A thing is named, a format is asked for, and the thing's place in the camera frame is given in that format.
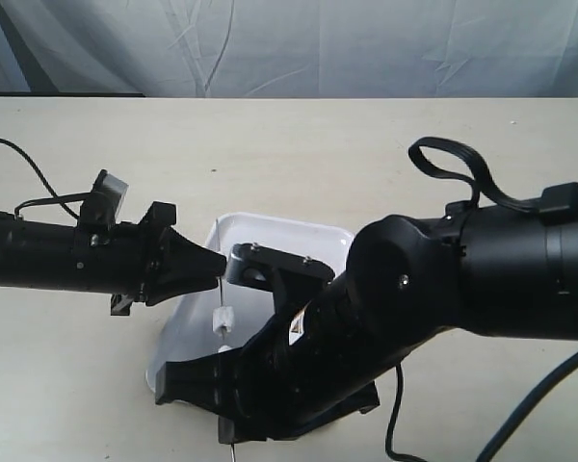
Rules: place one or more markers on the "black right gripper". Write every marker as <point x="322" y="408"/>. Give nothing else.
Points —
<point x="297" y="375"/>

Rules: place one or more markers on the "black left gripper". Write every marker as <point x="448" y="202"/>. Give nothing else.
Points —
<point x="147" y="262"/>

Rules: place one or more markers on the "thin metal skewer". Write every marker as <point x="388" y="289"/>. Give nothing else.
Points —
<point x="220" y="293"/>

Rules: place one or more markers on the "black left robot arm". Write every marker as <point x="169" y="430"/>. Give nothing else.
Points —
<point x="36" y="255"/>

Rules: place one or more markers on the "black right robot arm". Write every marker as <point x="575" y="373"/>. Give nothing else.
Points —
<point x="491" y="271"/>

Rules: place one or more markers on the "white plastic tray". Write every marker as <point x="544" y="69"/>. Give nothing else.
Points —
<point x="188" y="333"/>

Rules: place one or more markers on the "white backdrop curtain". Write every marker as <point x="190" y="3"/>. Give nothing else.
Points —
<point x="294" y="49"/>

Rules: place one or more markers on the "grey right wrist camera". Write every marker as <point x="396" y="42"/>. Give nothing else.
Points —
<point x="293" y="280"/>

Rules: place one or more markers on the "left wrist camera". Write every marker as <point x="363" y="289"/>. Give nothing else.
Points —
<point x="100" y="208"/>

